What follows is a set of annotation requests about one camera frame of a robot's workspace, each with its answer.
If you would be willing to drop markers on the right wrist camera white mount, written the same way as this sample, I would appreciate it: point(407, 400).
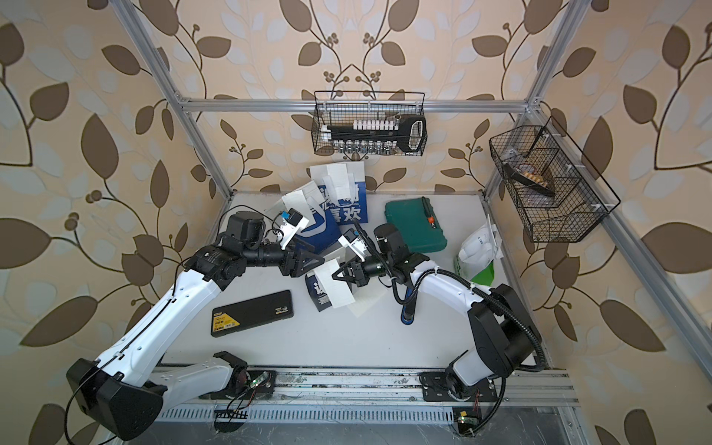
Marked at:
point(353, 245)

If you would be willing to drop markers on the large blue white tote bag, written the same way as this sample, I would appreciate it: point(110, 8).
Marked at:
point(345, 212)

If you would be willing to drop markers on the right wall wire basket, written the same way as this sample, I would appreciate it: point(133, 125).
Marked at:
point(583, 197)

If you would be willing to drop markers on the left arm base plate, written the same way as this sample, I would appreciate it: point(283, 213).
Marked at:
point(244, 385)

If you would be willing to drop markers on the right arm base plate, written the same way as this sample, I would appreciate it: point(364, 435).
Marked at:
point(442, 386)

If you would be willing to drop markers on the black flat box yellow label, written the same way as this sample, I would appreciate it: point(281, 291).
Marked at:
point(248, 314)

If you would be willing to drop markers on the green white tissue pack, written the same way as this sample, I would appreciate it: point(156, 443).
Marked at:
point(478, 253)

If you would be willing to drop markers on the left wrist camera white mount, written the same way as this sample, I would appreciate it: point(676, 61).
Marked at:
point(293, 223)

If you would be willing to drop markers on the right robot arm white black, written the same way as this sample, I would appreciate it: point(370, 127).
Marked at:
point(505, 337)

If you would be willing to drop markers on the pale yellow receipt sheet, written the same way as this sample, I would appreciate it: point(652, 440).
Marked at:
point(366, 297)

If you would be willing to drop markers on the blue stapler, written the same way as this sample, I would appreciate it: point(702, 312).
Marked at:
point(407, 316)

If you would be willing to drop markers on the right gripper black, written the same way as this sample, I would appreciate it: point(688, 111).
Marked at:
point(359, 273)

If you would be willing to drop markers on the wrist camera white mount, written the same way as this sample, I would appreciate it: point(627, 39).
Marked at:
point(293, 223)
point(353, 245)

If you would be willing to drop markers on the back wall wire basket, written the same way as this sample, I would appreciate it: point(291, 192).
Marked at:
point(342, 106)

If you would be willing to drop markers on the black socket tool set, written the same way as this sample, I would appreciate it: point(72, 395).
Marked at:
point(392, 136)

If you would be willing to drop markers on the small blue white bag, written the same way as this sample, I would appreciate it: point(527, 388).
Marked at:
point(318, 297)

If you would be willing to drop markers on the aluminium rail front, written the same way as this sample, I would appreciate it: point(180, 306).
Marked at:
point(362, 396)

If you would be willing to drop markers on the wall wire basket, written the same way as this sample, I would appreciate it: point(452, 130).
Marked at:
point(583, 197)
point(342, 106)

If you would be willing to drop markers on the dark brush in basket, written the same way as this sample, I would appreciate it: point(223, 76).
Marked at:
point(528, 183)

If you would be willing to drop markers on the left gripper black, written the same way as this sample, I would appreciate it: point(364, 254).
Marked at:
point(294, 269)

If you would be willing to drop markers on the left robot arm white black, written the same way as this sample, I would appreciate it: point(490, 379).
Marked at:
point(121, 389)

